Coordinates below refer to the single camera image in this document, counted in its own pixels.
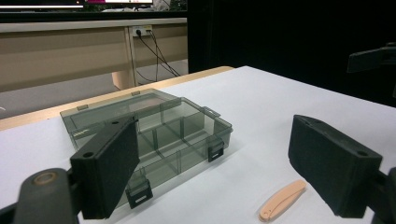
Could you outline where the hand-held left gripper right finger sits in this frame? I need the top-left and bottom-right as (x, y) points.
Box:
(288, 114), (383, 219)

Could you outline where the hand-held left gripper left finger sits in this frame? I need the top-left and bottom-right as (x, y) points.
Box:
(69, 115), (141, 220)

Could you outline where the beige folding comb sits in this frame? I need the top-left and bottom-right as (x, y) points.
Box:
(258, 179), (307, 223)

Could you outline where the transparent grey compartment box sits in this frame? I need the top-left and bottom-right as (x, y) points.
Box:
(59, 88), (233, 210)

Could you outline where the black curtain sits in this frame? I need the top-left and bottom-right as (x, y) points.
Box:
(187, 0), (396, 108)

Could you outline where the beige wooden desk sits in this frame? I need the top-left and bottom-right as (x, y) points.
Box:
(0, 17), (189, 93)

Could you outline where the computer monitor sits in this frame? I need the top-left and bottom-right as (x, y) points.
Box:
(83, 0), (154, 6)

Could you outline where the black power cable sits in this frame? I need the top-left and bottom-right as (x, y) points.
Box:
(135, 29), (178, 77)
(148, 29), (181, 77)

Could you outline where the white wall power socket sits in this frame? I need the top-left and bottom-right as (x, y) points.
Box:
(132, 24), (153, 37)

